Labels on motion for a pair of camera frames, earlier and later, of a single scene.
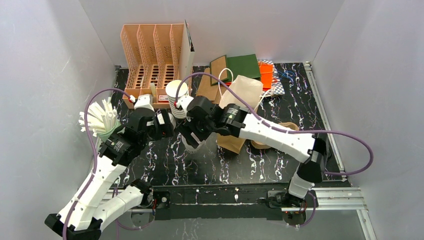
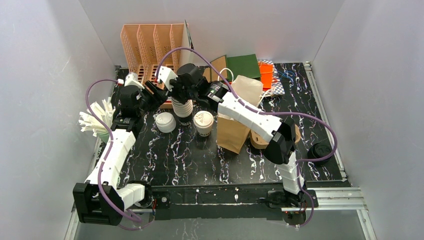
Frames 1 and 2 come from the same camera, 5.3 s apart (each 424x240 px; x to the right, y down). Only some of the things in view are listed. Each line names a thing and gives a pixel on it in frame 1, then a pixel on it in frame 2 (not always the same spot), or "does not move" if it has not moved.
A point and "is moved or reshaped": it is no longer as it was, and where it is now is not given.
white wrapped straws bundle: [100, 118] does not move
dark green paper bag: [246, 65] does not move
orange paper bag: [266, 70] does not move
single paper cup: [191, 149] is moved or reshaped
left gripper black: [164, 122] to [151, 94]
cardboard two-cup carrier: [260, 144] does not move
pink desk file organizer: [152, 54] does not move
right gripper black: [191, 131] to [180, 91]
